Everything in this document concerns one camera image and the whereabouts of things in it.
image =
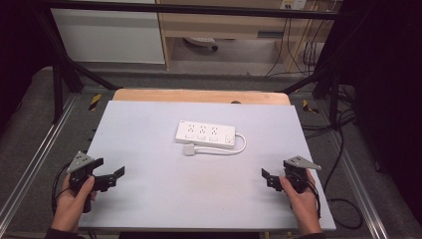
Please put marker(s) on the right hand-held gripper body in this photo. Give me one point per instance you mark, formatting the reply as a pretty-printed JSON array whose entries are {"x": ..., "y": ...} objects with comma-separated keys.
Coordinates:
[{"x": 300, "y": 172}]

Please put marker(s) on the person's right hand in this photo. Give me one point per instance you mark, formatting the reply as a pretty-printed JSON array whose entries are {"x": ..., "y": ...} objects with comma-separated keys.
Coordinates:
[{"x": 302, "y": 207}]

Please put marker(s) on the black metal stand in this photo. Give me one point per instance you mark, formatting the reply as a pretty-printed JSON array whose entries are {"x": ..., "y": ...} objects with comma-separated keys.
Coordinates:
[
  {"x": 63, "y": 73},
  {"x": 326, "y": 79}
]

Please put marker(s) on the white power strip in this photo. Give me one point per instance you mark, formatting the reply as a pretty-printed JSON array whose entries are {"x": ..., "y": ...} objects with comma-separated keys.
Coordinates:
[{"x": 205, "y": 134}]

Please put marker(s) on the aluminium floor rail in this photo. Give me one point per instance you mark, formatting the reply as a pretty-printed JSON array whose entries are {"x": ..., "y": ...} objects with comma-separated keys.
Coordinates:
[
  {"x": 36, "y": 156},
  {"x": 358, "y": 186}
]

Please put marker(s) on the person's left hand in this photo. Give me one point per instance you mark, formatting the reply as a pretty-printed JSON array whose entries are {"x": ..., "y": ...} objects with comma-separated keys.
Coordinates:
[{"x": 71, "y": 204}]

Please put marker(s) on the white cabinet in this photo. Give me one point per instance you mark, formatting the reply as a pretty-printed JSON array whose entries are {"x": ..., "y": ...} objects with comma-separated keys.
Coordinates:
[{"x": 106, "y": 36}]

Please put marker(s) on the white chair base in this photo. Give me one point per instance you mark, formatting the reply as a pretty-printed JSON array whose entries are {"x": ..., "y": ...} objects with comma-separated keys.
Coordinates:
[{"x": 200, "y": 41}]

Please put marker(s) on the white power strip plug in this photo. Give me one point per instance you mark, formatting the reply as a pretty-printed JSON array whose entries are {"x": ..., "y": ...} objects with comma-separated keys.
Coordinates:
[{"x": 189, "y": 149}]

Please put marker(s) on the black curtain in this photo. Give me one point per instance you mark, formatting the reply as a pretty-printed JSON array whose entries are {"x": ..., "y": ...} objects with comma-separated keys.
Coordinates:
[
  {"x": 20, "y": 49},
  {"x": 388, "y": 99}
]

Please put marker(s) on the white wall socket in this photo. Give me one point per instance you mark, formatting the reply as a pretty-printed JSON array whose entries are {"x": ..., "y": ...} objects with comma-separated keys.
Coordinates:
[{"x": 293, "y": 4}]

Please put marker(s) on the yellow black tape strip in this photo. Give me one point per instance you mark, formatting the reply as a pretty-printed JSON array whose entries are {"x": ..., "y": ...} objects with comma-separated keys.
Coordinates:
[
  {"x": 308, "y": 107},
  {"x": 95, "y": 102}
]

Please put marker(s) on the light grey table mat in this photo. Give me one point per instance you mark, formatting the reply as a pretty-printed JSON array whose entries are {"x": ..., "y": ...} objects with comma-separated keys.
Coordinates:
[{"x": 166, "y": 186}]

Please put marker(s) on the light wooden desk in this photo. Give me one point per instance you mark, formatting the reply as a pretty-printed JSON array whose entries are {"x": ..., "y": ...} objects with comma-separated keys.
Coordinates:
[{"x": 215, "y": 28}]

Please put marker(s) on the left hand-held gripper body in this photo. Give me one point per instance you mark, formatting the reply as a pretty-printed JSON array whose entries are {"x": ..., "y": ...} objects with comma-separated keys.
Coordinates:
[{"x": 79, "y": 166}]

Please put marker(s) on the black metal frame bar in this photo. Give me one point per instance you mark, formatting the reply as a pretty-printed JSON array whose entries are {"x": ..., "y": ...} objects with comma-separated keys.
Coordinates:
[{"x": 199, "y": 9}]

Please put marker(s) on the wooden table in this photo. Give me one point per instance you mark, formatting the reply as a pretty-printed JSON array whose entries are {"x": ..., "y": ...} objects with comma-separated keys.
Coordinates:
[{"x": 185, "y": 96}]

